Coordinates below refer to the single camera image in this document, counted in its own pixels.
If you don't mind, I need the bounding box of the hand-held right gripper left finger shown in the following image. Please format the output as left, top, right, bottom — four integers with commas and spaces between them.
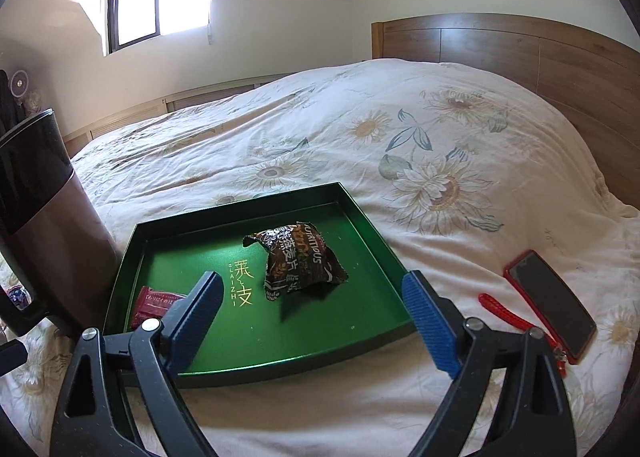
50, 271, 224, 457

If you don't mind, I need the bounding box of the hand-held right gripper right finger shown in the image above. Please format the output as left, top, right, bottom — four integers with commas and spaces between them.
401, 269, 578, 457

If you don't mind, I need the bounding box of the red snack packet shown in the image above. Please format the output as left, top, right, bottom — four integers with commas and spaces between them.
131, 286, 190, 333

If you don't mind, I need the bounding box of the green tray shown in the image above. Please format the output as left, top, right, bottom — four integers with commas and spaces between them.
102, 181, 418, 390

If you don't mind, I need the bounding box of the brown snack packet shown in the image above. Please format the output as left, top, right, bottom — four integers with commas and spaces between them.
242, 221, 350, 305

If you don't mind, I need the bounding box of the smartphone in red case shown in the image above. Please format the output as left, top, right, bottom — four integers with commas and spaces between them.
503, 249, 598, 365

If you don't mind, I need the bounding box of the brown and black tower appliance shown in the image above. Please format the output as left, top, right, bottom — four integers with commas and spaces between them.
0, 108, 117, 338

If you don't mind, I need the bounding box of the printed packet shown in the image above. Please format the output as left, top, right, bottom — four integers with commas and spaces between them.
6, 287, 32, 312

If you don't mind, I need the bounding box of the floral duvet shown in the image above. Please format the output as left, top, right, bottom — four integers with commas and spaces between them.
0, 57, 640, 457

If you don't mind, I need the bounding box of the small white fan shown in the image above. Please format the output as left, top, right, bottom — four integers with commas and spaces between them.
9, 68, 32, 102

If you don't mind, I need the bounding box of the wooden headboard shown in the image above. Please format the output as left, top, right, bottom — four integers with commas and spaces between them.
371, 13, 640, 210

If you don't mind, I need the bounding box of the red braided lanyard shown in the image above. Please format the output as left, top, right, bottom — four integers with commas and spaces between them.
477, 293, 568, 379

